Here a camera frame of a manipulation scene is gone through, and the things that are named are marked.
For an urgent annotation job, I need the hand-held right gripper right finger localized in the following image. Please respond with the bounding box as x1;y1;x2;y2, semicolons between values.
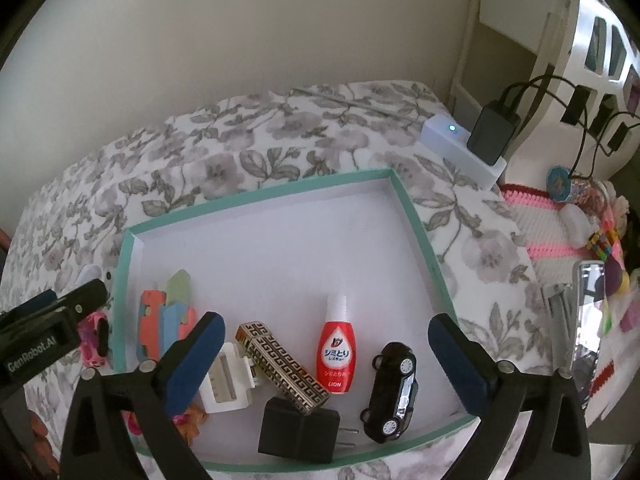
427;312;591;480

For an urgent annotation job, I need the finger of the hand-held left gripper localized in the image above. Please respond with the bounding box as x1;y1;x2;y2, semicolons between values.
0;288;57;327
51;278;109;319

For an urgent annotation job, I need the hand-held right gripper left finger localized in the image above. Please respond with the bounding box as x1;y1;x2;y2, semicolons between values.
59;311;226;480

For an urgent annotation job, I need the white hair clip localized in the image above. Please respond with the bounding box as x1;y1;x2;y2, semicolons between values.
199;342;263;414

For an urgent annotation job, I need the brown dog toy pink outfit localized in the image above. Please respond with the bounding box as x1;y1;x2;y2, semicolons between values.
122;402;208;438

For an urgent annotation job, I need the pink kids watch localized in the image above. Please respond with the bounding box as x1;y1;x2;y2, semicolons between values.
80;311;111;367

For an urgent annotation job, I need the black toy car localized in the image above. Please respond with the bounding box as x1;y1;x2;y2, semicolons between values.
360;341;418;445

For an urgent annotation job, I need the gold black patterned box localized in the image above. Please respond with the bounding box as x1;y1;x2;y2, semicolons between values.
235;322;332;415

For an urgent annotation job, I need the small red white bottle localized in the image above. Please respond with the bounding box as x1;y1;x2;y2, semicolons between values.
316;294;362;396

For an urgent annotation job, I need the black power adapter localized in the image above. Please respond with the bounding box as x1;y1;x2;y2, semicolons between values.
257;396;358;465

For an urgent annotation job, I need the white tray teal rim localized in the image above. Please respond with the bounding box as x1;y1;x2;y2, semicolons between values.
107;167;483;473

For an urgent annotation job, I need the colourful puzzle block toy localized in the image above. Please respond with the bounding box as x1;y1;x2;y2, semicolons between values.
136;269;198;361

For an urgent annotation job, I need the silver mirror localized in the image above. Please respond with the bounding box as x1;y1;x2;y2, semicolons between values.
570;260;608;361

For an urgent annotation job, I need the pink white woven mat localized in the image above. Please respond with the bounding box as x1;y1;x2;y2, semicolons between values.
500;184;623;273

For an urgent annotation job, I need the purple ball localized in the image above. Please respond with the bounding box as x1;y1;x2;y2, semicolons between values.
606;266;632;303

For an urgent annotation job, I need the white oval case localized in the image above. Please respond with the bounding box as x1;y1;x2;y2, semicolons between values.
559;204;592;250

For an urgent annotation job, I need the white power strip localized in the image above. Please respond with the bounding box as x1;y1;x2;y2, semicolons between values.
419;114;507;191

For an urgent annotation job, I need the black charger plug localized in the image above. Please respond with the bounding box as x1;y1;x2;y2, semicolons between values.
466;100;522;166

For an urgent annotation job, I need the white furniture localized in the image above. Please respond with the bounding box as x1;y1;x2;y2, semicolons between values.
450;0;640;186

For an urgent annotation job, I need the colourful bead bracelet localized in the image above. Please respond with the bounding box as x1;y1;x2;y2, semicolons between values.
586;230;615;262

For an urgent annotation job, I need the black cable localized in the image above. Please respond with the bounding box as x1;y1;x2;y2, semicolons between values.
500;74;576;111

